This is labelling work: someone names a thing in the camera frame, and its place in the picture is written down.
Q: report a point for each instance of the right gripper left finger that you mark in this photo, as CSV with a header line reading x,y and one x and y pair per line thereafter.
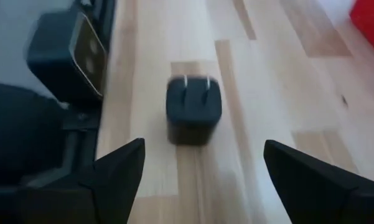
x,y
105,193

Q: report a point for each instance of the red plastic basket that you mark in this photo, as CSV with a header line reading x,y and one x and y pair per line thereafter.
x,y
373,21

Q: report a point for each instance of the black wall charger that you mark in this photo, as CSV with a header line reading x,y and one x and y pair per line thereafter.
x,y
193,115

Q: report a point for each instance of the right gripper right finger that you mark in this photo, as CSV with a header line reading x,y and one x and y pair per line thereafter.
x,y
323,199

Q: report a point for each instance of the black table camera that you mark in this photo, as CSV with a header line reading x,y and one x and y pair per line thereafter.
x,y
59,62

